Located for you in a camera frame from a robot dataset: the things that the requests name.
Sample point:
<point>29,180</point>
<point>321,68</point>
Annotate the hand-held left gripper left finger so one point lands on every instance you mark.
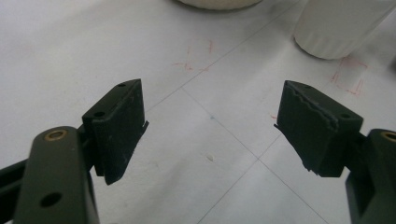
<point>120,133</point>

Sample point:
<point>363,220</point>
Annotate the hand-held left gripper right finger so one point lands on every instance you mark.
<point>314,133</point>

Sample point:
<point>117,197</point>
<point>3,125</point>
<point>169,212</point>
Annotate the white cup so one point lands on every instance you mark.
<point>339,28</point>

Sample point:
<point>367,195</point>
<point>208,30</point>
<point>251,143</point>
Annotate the cream rice container with lid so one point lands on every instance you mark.
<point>218,3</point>

